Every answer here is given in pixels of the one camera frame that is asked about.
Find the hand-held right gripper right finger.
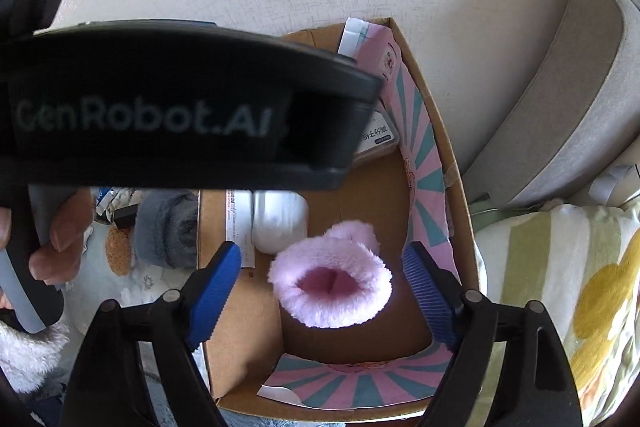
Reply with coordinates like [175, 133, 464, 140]
[402, 241, 583, 427]

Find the white plastic container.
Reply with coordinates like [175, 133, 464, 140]
[250, 189, 309, 255]

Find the small black box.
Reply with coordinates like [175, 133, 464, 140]
[112, 204, 140, 230]

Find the light blue fleece blanket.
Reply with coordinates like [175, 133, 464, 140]
[220, 407, 321, 427]

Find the labelled packet in box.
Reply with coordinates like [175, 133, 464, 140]
[352, 109, 401, 168]

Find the pink box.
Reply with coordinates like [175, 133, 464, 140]
[337, 18, 401, 80]

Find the grey cushion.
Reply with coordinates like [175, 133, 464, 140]
[462, 0, 640, 208]

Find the cardboard box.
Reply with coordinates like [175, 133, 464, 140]
[197, 17, 488, 423]

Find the pink teal striped paper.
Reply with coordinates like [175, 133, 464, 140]
[257, 67, 453, 410]

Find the striped floral blanket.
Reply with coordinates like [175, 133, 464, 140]
[472, 202, 640, 427]

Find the pink fuzzy sock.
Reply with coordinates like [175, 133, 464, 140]
[267, 219, 393, 329]

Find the person's left hand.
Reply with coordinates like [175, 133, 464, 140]
[29, 191, 96, 284]

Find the white printed blanket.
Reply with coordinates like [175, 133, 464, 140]
[65, 207, 211, 427]

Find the grey fuzzy sock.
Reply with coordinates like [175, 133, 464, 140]
[134, 189, 200, 269]

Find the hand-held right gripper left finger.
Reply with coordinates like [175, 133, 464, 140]
[60, 241, 243, 427]

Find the blue white packet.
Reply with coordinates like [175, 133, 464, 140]
[95, 187, 138, 223]

